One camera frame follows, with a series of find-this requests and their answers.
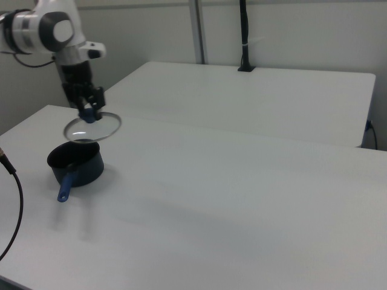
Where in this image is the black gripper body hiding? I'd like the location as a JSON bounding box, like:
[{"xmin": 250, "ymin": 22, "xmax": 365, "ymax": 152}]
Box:
[{"xmin": 61, "ymin": 60, "xmax": 95, "ymax": 102}]

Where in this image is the glass lid blue knob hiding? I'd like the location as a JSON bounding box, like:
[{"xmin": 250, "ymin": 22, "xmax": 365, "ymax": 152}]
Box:
[{"xmin": 63, "ymin": 107, "xmax": 123, "ymax": 144}]

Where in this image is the black cable on robot arm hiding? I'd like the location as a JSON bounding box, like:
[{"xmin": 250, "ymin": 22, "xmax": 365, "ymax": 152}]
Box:
[{"xmin": 13, "ymin": 53, "xmax": 59, "ymax": 68}]

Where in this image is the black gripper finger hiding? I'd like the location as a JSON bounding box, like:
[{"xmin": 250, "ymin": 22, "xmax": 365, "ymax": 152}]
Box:
[
  {"xmin": 62, "ymin": 83, "xmax": 88, "ymax": 117},
  {"xmin": 89, "ymin": 86, "xmax": 107, "ymax": 121}
]

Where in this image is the black cable with metal connector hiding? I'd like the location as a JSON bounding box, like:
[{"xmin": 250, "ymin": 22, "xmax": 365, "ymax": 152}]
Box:
[{"xmin": 0, "ymin": 146, "xmax": 25, "ymax": 261}]

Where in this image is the white table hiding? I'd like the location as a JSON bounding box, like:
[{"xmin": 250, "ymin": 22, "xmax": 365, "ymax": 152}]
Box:
[{"xmin": 102, "ymin": 61, "xmax": 377, "ymax": 149}]

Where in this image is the dark blue saucepan blue handle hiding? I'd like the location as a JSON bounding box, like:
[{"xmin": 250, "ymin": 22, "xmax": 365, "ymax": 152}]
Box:
[{"xmin": 47, "ymin": 140, "xmax": 105, "ymax": 203}]

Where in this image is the black pole with clamp base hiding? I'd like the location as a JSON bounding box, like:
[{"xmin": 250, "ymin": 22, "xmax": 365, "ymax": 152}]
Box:
[{"xmin": 237, "ymin": 0, "xmax": 258, "ymax": 73}]

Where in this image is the black cable with blue plug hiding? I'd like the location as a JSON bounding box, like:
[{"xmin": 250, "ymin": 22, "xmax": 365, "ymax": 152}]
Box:
[{"xmin": 365, "ymin": 120, "xmax": 379, "ymax": 150}]

